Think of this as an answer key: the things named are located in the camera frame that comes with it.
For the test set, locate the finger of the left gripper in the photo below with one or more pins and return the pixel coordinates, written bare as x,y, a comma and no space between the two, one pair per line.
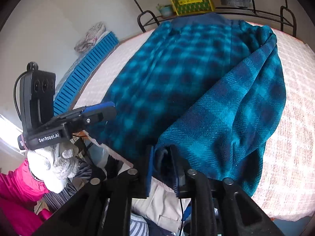
80,118
61,118

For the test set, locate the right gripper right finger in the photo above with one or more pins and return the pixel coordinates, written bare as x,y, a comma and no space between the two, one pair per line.
189,183

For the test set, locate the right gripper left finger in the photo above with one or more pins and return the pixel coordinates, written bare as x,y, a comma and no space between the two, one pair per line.
128,185

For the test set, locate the teal plaid flannel jacket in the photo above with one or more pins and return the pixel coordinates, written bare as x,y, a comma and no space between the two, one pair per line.
213,88

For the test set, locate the magenta left sleeve forearm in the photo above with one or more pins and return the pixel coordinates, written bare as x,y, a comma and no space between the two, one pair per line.
20,192

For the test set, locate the black metal clothes rack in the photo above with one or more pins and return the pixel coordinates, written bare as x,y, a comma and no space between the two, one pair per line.
285,18

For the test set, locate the left white gloved hand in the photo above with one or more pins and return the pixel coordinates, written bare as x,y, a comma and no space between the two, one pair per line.
54,165

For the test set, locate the beige folded trousers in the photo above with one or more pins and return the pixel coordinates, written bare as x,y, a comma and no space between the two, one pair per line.
161,206

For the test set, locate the zebra striped trousers leg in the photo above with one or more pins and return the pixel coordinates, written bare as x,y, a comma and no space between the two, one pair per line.
85,173

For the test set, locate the floral folded quilt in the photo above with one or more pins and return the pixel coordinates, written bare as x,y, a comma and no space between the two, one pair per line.
90,38

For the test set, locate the pink checkered bed cover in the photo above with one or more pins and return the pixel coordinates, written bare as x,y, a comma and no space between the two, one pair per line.
286,187

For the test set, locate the potted plant teal pot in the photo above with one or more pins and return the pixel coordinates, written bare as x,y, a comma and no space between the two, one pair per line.
166,11

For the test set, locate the black camera box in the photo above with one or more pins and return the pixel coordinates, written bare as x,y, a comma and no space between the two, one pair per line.
37,89

